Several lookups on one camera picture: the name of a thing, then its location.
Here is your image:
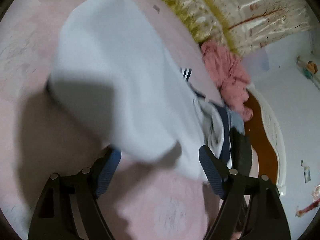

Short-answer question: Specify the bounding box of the wall doll decoration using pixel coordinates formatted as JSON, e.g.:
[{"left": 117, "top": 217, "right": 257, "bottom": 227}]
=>
[{"left": 296, "top": 56, "right": 319, "bottom": 89}]

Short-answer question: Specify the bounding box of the white navy varsity jacket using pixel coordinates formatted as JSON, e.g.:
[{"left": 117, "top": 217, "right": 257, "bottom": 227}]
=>
[{"left": 48, "top": 0, "right": 232, "bottom": 180}]

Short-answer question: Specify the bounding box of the brown white headboard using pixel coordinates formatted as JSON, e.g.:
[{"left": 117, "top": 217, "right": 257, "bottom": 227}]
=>
[{"left": 245, "top": 84, "right": 287, "bottom": 197}]

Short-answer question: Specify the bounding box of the pink bed sheet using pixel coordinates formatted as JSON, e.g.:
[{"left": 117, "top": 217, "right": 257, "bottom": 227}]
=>
[{"left": 1, "top": 0, "right": 220, "bottom": 239}]

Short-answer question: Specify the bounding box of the folded black garment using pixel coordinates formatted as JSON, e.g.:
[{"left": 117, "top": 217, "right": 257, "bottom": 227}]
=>
[{"left": 229, "top": 128, "right": 253, "bottom": 176}]

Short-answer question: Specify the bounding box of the tree pattern curtain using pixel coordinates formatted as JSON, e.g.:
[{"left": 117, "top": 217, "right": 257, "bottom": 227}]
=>
[{"left": 162, "top": 0, "right": 313, "bottom": 56}]

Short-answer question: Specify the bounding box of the light blue pillow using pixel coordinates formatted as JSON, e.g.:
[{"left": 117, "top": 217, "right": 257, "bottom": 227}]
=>
[{"left": 226, "top": 107, "right": 245, "bottom": 135}]

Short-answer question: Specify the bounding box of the pink crumpled quilt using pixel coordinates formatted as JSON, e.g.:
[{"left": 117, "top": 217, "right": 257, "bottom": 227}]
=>
[{"left": 201, "top": 40, "right": 253, "bottom": 122}]

